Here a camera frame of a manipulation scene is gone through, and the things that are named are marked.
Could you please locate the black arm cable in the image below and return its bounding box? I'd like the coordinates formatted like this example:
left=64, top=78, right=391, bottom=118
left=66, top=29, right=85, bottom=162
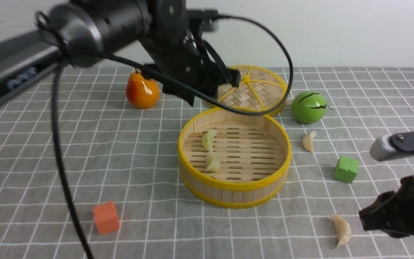
left=36, top=9, right=294, bottom=259

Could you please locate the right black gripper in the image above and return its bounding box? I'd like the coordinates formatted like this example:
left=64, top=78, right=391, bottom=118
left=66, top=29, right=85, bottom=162
left=359, top=175, right=414, bottom=239

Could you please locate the orange foam cube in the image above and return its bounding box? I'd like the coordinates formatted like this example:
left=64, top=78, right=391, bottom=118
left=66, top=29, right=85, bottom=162
left=93, top=201, right=120, bottom=235

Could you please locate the grey checkered tablecloth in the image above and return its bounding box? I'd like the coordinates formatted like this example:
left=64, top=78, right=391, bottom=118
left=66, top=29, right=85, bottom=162
left=0, top=67, right=414, bottom=259

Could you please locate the green foam cube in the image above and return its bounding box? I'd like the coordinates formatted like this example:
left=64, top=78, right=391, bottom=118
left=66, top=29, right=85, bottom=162
left=333, top=155, right=359, bottom=184

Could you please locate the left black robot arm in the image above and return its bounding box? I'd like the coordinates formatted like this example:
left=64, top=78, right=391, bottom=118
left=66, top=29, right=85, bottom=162
left=0, top=0, right=240, bottom=107

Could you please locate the green toy watermelon ball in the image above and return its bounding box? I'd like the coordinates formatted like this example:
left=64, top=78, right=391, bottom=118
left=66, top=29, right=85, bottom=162
left=291, top=91, right=334, bottom=124

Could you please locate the woven bamboo steamer lid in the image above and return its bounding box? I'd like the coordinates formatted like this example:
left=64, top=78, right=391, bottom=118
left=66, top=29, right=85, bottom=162
left=217, top=65, right=288, bottom=112

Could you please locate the bamboo steamer tray yellow rim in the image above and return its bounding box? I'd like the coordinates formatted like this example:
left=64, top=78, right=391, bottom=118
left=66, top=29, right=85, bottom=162
left=178, top=108, right=292, bottom=209

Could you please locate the greenish dumpling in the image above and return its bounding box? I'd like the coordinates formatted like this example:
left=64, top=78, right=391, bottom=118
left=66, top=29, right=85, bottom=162
left=202, top=129, right=217, bottom=151
left=205, top=150, right=221, bottom=173

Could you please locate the orange toy pear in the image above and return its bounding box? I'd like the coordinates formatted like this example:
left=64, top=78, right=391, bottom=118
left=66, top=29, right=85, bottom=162
left=125, top=70, right=160, bottom=109

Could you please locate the white dumpling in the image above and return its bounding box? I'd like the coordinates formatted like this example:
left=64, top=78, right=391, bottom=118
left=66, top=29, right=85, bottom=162
left=301, top=131, right=318, bottom=154
left=329, top=214, right=352, bottom=248

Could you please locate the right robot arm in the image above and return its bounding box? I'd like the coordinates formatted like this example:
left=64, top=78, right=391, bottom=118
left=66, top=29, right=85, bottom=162
left=359, top=131, right=414, bottom=239

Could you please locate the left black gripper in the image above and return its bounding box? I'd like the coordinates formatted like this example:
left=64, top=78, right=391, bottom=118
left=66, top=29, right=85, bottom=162
left=140, top=0, right=240, bottom=99

